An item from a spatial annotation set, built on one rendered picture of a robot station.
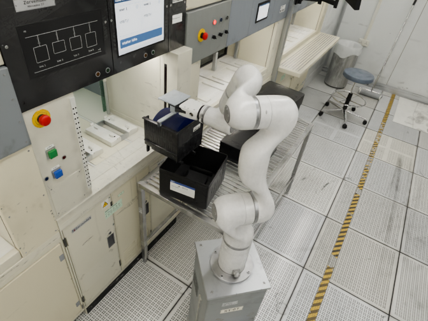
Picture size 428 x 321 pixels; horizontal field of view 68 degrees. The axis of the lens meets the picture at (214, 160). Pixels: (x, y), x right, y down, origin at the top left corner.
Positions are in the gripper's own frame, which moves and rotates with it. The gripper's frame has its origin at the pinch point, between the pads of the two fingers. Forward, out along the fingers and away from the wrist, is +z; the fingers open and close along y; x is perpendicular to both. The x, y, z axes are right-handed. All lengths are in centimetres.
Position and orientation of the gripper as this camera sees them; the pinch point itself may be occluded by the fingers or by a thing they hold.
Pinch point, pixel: (175, 101)
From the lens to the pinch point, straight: 150.4
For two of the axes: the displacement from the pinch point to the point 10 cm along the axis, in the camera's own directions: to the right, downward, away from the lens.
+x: 1.1, -7.7, -6.2
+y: 5.3, -4.8, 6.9
